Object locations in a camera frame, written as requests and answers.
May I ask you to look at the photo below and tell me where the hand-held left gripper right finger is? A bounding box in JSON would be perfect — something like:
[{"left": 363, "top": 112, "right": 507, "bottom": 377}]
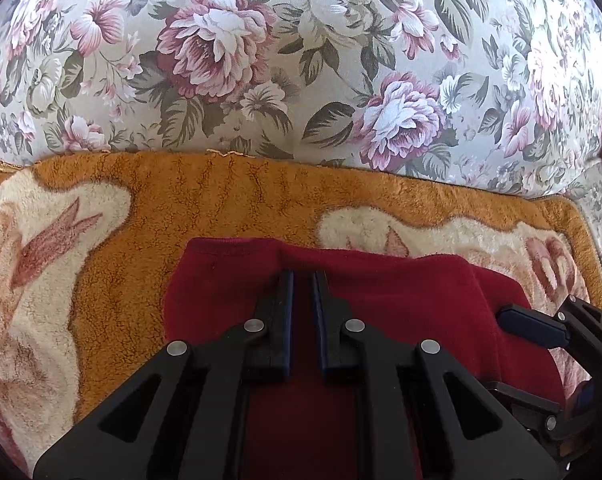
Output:
[{"left": 311, "top": 270, "right": 562, "bottom": 480}]

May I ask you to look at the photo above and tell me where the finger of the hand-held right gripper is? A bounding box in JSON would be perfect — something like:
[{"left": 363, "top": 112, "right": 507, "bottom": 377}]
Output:
[
  {"left": 496, "top": 294, "right": 602, "bottom": 377},
  {"left": 484, "top": 377, "right": 602, "bottom": 442}
]

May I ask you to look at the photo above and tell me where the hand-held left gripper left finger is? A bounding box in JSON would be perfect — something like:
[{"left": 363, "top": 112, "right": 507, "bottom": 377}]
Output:
[{"left": 33, "top": 270, "right": 296, "bottom": 480}]

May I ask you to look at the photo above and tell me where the dark red knit garment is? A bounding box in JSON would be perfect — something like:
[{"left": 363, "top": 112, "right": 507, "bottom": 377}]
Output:
[{"left": 162, "top": 237, "right": 568, "bottom": 480}]

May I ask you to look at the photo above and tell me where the orange plush floral blanket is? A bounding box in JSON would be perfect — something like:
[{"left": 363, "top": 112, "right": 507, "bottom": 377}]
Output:
[{"left": 0, "top": 152, "right": 602, "bottom": 472}]

